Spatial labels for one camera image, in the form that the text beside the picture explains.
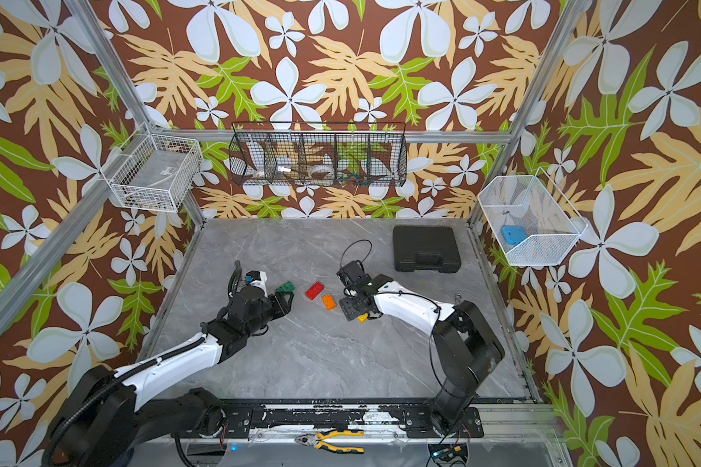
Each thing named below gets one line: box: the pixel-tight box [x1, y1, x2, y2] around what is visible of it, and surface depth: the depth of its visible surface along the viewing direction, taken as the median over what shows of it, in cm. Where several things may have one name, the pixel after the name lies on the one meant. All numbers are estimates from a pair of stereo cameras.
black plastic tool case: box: [392, 225, 462, 274], surface depth 105 cm
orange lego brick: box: [321, 293, 337, 312], surface depth 98 cm
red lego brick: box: [304, 281, 325, 301], surface depth 101 cm
